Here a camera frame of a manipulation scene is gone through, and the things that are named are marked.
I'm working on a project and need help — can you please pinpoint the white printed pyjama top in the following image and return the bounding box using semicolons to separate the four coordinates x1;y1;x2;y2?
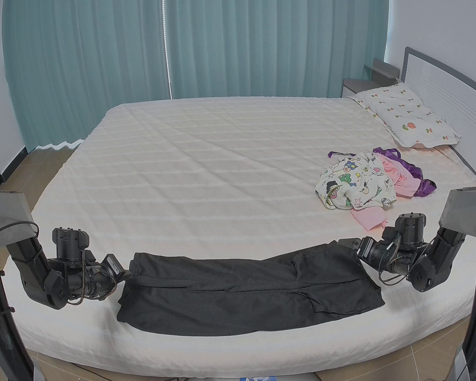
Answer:
314;152;398;211

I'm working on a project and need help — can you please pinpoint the blue-green curtain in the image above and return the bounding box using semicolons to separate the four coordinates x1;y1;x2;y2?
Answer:
2;0;171;152
164;0;390;99

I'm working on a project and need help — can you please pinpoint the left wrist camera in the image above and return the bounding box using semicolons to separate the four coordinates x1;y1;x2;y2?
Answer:
105;254;121;277

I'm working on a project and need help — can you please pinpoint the pale pink garment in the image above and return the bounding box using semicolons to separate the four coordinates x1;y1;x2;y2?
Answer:
351;207;388;231

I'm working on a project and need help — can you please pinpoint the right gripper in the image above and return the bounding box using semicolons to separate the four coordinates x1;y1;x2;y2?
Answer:
359;244;392;273

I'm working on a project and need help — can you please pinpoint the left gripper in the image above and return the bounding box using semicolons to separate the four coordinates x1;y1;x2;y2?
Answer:
97;270;131;297

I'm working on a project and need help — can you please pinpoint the black T-shirt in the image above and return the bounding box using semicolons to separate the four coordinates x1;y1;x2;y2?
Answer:
117;241;385;337

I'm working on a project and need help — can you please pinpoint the black cable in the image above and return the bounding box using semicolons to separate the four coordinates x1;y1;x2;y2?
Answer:
0;220;39;241

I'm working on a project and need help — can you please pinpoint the bed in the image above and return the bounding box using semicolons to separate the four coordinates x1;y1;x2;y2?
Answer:
4;46;476;376

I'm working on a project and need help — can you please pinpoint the purple garment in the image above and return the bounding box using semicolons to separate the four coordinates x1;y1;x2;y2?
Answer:
328;146;438;197

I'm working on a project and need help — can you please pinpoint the grey bedside table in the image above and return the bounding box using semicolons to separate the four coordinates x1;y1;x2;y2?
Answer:
343;58;400;97

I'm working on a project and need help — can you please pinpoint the white printed pillow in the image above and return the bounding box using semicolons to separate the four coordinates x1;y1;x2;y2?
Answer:
349;83;463;149

